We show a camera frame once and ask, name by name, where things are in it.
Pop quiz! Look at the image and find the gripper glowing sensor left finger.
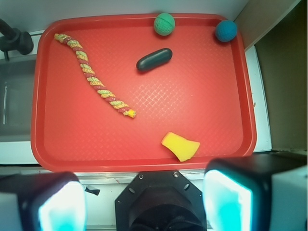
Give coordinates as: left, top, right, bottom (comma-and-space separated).
0, 172, 87, 231

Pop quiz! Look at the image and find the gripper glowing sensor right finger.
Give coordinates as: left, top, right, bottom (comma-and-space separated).
202, 153, 308, 231

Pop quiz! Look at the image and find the yellow sponge piece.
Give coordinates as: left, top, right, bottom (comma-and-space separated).
161, 132, 200, 162

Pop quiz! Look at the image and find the red plastic tray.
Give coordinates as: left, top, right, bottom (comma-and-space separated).
31, 14, 257, 172

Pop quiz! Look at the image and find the metal sink basin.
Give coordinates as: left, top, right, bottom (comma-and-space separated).
0, 55, 36, 142

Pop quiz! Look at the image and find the blue foam ball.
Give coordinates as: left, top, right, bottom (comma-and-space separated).
215, 20, 238, 42

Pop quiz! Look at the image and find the black oblong capsule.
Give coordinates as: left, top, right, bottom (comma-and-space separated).
136, 48, 173, 72

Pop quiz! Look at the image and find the green foam ball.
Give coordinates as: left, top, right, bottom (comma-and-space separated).
154, 13, 175, 36

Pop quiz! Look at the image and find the multicolored twisted rope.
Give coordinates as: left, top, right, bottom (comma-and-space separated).
53, 33, 137, 119

